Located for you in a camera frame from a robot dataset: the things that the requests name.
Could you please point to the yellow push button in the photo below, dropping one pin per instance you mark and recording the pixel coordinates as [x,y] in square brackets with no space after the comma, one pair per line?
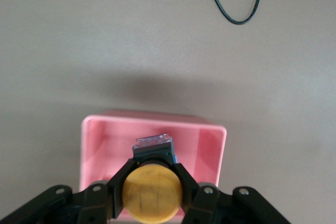
[152,195]

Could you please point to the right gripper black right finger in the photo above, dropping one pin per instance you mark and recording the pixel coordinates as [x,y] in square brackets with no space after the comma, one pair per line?
[207,205]

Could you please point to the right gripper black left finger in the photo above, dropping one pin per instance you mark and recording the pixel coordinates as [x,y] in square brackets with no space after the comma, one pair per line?
[97,203]

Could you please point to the pink plastic bin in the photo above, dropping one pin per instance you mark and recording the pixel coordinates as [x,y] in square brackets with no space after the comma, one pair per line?
[210,150]

